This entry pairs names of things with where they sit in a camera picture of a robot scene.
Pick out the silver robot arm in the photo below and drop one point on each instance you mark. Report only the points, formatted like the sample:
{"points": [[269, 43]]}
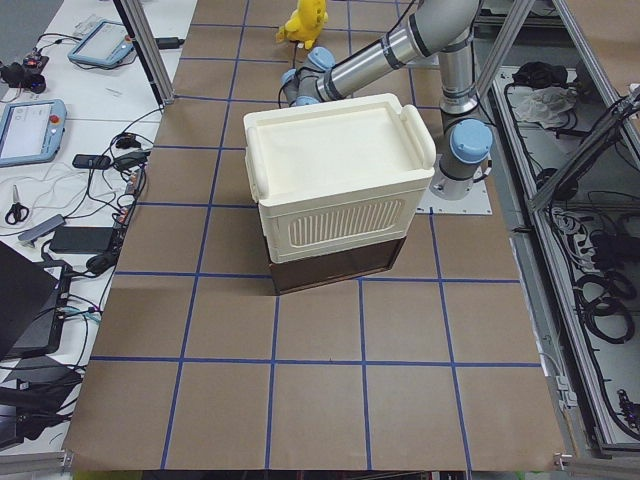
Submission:
{"points": [[436, 28]]}

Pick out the cream plastic storage cabinet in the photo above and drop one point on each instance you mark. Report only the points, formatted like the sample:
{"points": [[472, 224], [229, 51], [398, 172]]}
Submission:
{"points": [[336, 176]]}

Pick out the yellow plush toy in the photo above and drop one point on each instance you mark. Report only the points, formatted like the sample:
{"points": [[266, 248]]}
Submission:
{"points": [[305, 23]]}

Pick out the black phone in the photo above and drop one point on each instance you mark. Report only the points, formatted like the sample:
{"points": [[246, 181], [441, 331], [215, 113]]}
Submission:
{"points": [[91, 161]]}

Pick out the black power adapter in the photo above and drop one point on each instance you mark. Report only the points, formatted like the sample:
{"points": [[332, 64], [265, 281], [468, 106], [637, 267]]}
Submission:
{"points": [[81, 240]]}

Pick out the crumpled white cloth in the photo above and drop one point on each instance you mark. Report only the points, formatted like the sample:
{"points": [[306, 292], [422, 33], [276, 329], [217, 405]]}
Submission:
{"points": [[548, 107]]}

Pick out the teach pendant upper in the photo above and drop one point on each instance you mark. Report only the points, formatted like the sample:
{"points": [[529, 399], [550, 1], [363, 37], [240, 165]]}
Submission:
{"points": [[105, 46]]}

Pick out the teach pendant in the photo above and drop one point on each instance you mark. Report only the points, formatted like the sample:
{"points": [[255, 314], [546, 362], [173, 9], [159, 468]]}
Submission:
{"points": [[105, 46], [31, 132]]}

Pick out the black laptop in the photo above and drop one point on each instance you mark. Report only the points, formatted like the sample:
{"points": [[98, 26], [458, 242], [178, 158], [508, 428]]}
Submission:
{"points": [[33, 295]]}

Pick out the grey usb hub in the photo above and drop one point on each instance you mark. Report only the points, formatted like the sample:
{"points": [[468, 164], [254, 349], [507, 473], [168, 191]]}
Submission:
{"points": [[30, 236]]}

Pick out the teach pendant lower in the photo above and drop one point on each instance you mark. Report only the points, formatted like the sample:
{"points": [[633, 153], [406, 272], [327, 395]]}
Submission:
{"points": [[31, 132]]}

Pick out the small electronics board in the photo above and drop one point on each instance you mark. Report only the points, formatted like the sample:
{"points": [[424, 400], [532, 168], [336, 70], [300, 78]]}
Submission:
{"points": [[35, 61]]}

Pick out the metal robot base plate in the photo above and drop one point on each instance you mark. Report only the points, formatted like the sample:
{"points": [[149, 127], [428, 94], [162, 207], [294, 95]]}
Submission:
{"points": [[475, 202]]}

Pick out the aluminium frame post left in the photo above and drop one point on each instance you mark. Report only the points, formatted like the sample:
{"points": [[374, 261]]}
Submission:
{"points": [[135, 22]]}

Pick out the black handled scissors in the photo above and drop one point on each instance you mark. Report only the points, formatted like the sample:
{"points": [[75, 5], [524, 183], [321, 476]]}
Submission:
{"points": [[17, 212]]}

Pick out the aluminium frame rail right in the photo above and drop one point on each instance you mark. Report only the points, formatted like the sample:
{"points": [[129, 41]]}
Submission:
{"points": [[589, 150]]}

